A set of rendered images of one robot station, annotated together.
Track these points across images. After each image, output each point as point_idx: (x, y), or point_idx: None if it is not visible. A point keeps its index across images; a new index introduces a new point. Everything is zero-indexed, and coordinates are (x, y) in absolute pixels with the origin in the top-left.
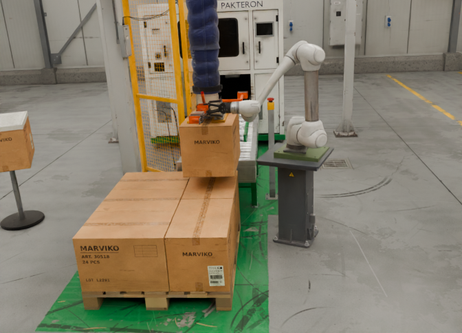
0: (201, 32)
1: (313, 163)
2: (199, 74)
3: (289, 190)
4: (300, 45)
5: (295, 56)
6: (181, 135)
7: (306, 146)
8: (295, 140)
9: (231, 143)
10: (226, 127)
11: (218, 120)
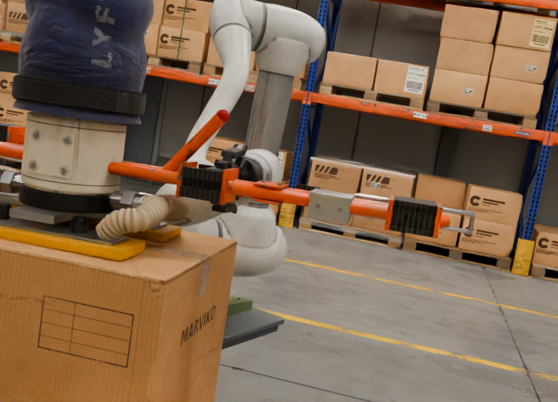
0: None
1: (256, 314)
2: (129, 34)
3: None
4: (267, 6)
5: (258, 30)
6: (163, 323)
7: (242, 273)
8: None
9: (227, 306)
10: (231, 250)
11: (169, 228)
